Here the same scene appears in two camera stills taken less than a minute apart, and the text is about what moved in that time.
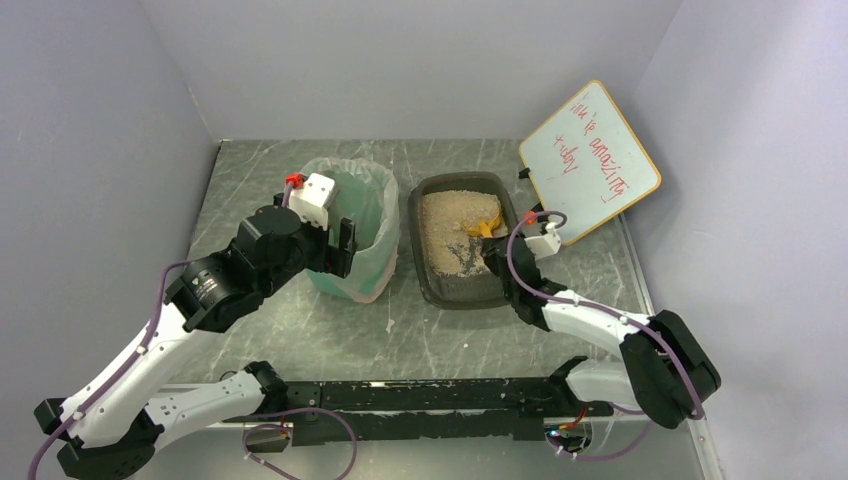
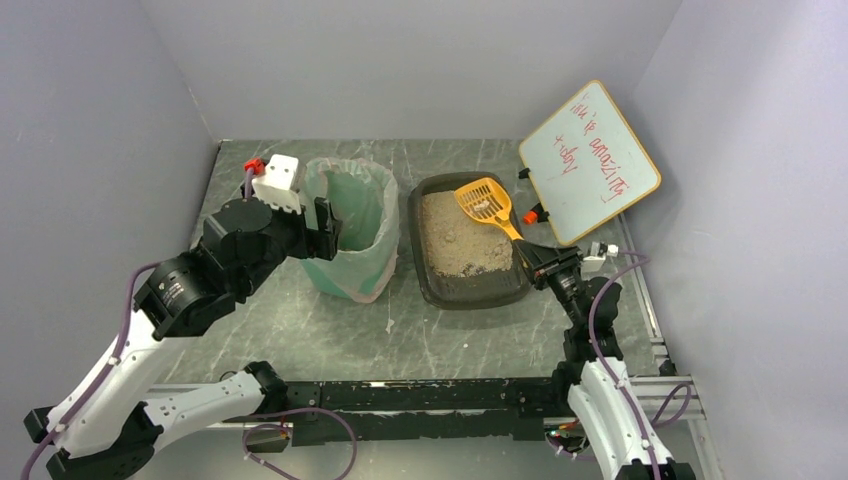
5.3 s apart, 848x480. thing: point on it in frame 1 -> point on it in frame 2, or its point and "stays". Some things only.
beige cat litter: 446,215 stays
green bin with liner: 369,197 stays
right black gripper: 497,258 -> 549,263
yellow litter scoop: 486,227 -> 486,200
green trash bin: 366,193 stays
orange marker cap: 530,217 stays
